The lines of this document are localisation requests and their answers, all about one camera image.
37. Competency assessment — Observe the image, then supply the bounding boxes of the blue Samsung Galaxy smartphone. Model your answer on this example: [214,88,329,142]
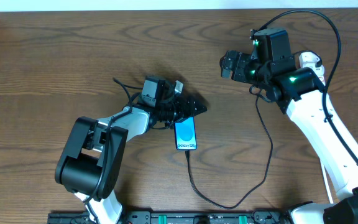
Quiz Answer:
[174,117,198,151]

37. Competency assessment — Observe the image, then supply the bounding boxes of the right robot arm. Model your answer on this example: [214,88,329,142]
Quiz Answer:
[219,28,358,223]

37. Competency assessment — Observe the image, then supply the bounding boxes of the white power strip cord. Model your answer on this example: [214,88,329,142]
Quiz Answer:
[320,160,335,205]

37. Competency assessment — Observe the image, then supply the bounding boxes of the white USB wall charger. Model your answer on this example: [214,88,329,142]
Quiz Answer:
[299,51,323,68]

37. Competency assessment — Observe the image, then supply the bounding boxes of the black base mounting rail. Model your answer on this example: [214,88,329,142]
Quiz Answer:
[47,210,291,224]

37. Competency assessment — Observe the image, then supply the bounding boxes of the white power strip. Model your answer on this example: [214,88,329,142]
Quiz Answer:
[313,65,326,85]

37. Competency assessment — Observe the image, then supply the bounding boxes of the black USB charging cable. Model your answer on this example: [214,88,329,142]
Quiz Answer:
[185,49,323,210]

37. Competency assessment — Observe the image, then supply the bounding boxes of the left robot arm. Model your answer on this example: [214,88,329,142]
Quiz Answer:
[55,76,207,223]

